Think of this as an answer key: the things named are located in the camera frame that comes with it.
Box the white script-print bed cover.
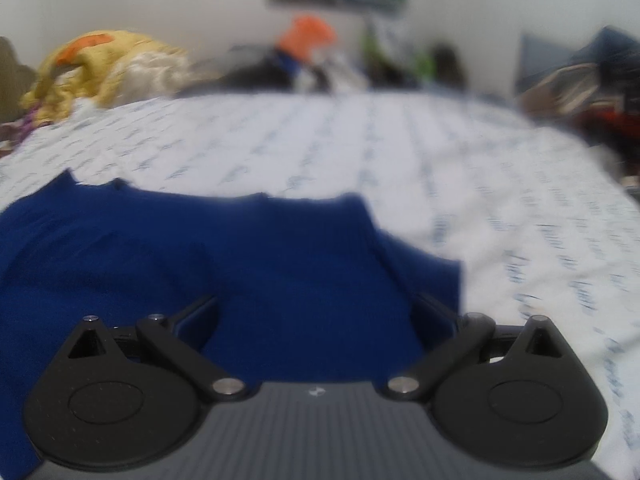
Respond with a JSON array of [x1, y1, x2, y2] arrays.
[[1, 93, 639, 479]]

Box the black clothes pile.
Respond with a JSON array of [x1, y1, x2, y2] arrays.
[[217, 58, 294, 92]]

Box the dark plush toy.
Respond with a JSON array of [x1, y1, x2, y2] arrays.
[[432, 44, 466, 90]]

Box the clothes heap at right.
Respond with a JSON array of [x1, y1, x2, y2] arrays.
[[516, 26, 639, 166]]

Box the yellow orange comforter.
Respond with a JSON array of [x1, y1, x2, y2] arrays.
[[20, 30, 192, 126]]

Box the purple floral cloth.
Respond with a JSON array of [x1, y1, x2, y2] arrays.
[[0, 105, 41, 157]]

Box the white patterned bag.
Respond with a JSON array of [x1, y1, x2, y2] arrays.
[[362, 14, 416, 89]]

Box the grey framed board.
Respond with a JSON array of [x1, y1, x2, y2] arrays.
[[514, 32, 574, 99]]

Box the blue knitted garment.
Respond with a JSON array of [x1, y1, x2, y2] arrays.
[[1, 172, 462, 479]]

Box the orange plastic bag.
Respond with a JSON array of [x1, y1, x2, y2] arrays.
[[276, 15, 336, 63]]

